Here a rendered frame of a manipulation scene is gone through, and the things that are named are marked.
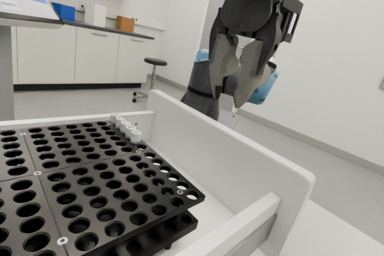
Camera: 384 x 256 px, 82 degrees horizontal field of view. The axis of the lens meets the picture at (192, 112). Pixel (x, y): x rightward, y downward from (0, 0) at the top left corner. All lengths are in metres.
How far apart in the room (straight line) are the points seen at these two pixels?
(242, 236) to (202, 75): 0.55
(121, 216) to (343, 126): 3.32
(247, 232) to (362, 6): 3.35
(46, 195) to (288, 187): 0.22
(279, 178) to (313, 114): 3.21
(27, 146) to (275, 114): 3.47
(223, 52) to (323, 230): 0.36
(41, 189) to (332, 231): 0.46
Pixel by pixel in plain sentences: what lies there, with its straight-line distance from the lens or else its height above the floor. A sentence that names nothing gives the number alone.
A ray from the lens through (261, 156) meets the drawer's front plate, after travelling 0.26.
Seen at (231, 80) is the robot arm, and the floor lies 0.94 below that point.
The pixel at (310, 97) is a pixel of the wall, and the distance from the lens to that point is 3.45.
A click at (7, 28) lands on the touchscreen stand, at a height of 0.91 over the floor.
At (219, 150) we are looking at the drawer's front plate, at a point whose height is 0.90.
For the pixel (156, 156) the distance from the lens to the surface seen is 0.25.
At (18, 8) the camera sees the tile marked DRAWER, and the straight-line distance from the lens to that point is 1.08.
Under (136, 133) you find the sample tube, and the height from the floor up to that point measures 0.91.
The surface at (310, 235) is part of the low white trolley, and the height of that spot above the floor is 0.76.
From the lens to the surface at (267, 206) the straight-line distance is 0.24.
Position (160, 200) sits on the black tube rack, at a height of 0.90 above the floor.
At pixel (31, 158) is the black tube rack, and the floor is 0.90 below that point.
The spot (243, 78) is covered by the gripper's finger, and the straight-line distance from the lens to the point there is 0.30.
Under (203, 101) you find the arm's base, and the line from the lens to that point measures 0.72.
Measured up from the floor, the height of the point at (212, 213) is 0.84.
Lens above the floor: 1.03
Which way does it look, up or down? 18 degrees down
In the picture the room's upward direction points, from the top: 13 degrees clockwise
